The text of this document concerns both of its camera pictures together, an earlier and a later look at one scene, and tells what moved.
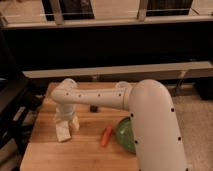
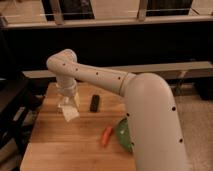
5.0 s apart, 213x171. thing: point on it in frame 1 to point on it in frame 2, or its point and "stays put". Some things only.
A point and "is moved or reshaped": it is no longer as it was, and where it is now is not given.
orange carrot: [107, 134] stays put
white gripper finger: [75, 123] to [76, 100]
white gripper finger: [61, 125] to [64, 101]
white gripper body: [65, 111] to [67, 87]
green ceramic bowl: [125, 134] stays put
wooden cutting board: [93, 147] stays put
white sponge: [63, 131] is moved or reshaped
